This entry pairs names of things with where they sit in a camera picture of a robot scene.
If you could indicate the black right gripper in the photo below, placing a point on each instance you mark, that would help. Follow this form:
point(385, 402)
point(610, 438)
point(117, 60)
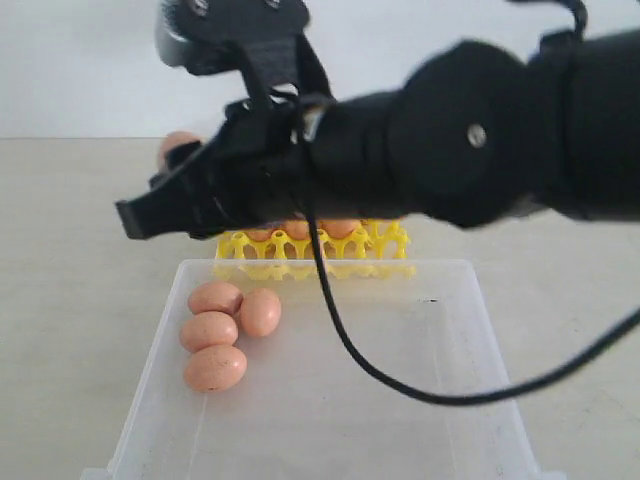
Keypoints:
point(257, 170)

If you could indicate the clear plastic bin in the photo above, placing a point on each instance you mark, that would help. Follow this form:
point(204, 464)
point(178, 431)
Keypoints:
point(305, 410)

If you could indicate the yellow plastic egg tray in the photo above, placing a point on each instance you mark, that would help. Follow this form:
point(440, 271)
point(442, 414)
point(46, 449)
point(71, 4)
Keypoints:
point(377, 249)

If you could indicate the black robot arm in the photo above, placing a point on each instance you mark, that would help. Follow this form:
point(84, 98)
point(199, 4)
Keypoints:
point(474, 136)

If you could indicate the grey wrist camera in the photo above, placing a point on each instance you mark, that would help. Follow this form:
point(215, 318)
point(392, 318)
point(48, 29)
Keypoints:
point(264, 40)

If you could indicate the brown egg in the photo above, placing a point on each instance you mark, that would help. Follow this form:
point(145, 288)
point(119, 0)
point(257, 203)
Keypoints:
point(260, 312)
point(208, 329)
point(339, 229)
point(172, 141)
point(216, 296)
point(259, 235)
point(297, 230)
point(215, 368)

